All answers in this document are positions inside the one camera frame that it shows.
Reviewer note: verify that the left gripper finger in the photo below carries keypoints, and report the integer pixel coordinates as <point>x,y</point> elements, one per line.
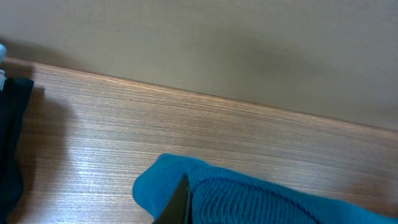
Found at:
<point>178,209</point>

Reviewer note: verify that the blue t-shirt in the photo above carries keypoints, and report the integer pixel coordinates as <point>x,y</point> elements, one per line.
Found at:
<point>221,195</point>

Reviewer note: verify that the black folded garment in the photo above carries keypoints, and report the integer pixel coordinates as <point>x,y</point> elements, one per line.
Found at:
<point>15,95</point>

